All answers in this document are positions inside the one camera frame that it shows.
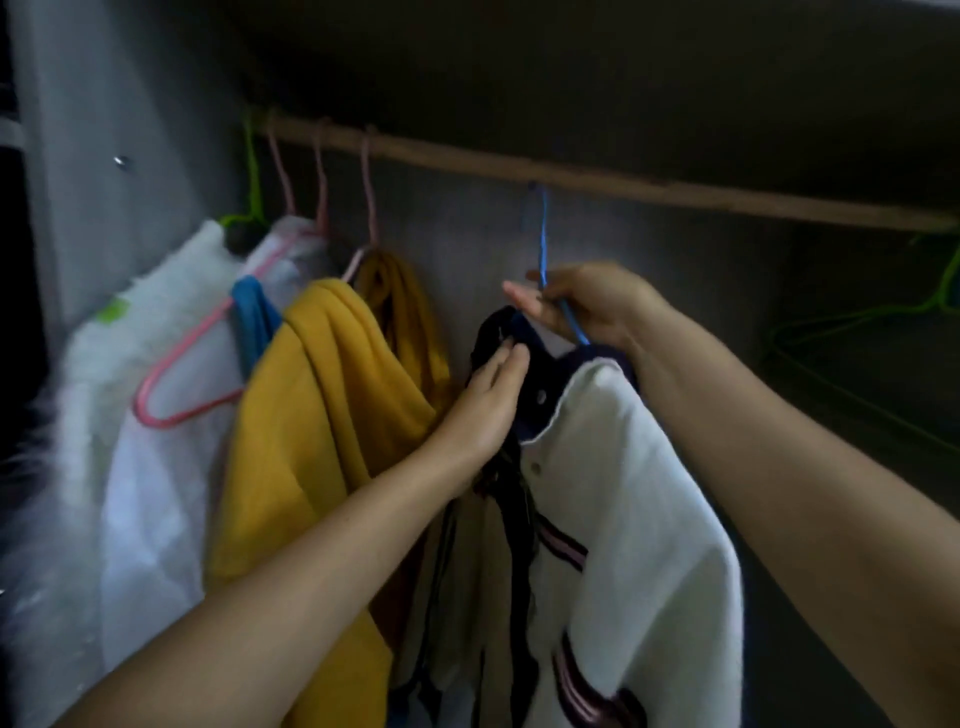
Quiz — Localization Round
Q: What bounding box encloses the mustard yellow hoodie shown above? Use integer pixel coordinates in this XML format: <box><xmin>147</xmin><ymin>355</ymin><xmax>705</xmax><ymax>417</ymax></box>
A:
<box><xmin>207</xmin><ymin>247</ymin><xmax>461</xmax><ymax>728</ymax></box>

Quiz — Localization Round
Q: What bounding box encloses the teal blue sleeveless top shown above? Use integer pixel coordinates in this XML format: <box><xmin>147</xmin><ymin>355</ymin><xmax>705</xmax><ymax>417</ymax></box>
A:
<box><xmin>228</xmin><ymin>274</ymin><xmax>288</xmax><ymax>381</ymax></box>

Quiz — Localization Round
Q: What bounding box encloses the person's left hand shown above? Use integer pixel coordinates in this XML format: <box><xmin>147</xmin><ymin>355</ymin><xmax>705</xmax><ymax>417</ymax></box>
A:
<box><xmin>424</xmin><ymin>340</ymin><xmax>534</xmax><ymax>485</ymax></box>

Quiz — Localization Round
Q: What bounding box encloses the bunch of wire hangers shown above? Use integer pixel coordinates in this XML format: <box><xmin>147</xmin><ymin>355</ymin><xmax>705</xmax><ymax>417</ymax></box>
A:
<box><xmin>765</xmin><ymin>240</ymin><xmax>960</xmax><ymax>455</ymax></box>

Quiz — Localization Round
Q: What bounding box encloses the person's right forearm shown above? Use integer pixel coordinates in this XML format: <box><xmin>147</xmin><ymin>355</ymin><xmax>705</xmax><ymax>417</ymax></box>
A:
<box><xmin>630</xmin><ymin>307</ymin><xmax>960</xmax><ymax>728</ymax></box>

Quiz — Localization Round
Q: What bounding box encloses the white fluffy sweater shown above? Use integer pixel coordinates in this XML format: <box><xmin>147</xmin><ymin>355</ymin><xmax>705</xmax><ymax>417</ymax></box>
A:
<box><xmin>0</xmin><ymin>222</ymin><xmax>251</xmax><ymax>728</ymax></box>

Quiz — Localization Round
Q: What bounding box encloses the person's left forearm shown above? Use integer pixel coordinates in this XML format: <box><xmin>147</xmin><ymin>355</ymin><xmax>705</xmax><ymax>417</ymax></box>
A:
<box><xmin>60</xmin><ymin>439</ymin><xmax>485</xmax><ymax>728</ymax></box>

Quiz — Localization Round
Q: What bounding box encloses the pink hanger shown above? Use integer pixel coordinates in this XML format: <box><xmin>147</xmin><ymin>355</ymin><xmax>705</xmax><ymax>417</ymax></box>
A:
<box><xmin>267</xmin><ymin>127</ymin><xmax>303</xmax><ymax>230</ymax></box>
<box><xmin>342</xmin><ymin>132</ymin><xmax>386</xmax><ymax>288</ymax></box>
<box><xmin>132</xmin><ymin>135</ymin><xmax>333</xmax><ymax>434</ymax></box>

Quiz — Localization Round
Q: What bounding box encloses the blue hanger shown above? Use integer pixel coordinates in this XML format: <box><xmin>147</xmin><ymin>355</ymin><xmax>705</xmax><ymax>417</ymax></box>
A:
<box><xmin>525</xmin><ymin>183</ymin><xmax>596</xmax><ymax>351</ymax></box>

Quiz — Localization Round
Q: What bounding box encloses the person's right hand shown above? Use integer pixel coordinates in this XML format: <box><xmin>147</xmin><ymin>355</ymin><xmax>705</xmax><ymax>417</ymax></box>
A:
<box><xmin>502</xmin><ymin>262</ymin><xmax>672</xmax><ymax>362</ymax></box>

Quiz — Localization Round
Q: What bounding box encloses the grey wardrobe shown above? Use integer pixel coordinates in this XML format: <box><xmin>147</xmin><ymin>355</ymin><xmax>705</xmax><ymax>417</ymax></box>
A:
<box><xmin>0</xmin><ymin>0</ymin><xmax>960</xmax><ymax>728</ymax></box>

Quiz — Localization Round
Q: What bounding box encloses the green hanger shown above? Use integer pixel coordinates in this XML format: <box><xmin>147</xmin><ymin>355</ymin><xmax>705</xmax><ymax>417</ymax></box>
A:
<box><xmin>222</xmin><ymin>112</ymin><xmax>273</xmax><ymax>251</ymax></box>

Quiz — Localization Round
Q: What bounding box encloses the wooden rod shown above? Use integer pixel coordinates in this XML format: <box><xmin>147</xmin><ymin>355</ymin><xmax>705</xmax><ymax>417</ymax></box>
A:
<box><xmin>247</xmin><ymin>108</ymin><xmax>960</xmax><ymax>236</ymax></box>

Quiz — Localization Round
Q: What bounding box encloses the white navy striped jacket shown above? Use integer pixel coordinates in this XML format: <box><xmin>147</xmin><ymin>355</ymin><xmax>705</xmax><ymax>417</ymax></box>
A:
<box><xmin>387</xmin><ymin>307</ymin><xmax>747</xmax><ymax>728</ymax></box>

